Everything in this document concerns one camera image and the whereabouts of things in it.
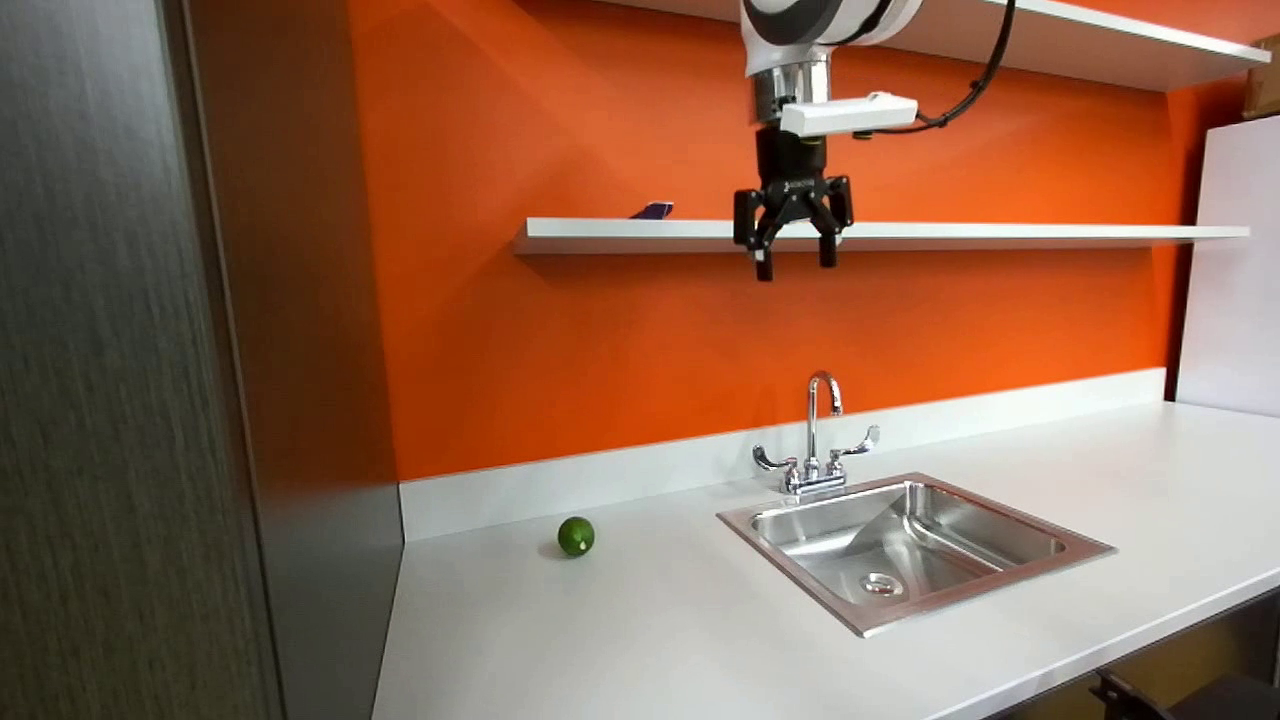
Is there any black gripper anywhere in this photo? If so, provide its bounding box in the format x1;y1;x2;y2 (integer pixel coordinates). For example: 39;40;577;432
728;124;859;286

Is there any chrome faucet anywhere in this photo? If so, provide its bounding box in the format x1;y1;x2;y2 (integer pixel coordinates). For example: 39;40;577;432
746;366;885;504

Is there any stainless steel sink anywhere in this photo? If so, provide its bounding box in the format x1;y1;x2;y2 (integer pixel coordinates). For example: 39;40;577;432
715;473;1119;638

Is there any green lime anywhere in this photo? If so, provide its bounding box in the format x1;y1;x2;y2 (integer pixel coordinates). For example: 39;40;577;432
556;515;600;562

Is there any white side panel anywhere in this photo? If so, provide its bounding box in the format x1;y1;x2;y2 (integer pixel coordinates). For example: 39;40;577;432
1173;111;1280;418

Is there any dark grey tall cabinet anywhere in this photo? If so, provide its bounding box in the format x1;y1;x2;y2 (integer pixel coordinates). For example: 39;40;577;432
0;0;409;720

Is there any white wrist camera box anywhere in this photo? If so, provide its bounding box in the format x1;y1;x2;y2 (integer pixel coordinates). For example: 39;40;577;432
776;87;922;141

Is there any thin white wall shelf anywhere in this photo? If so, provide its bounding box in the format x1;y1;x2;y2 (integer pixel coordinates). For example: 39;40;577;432
515;212;1257;261

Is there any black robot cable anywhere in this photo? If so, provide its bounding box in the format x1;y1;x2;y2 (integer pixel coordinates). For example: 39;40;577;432
853;0;1023;141

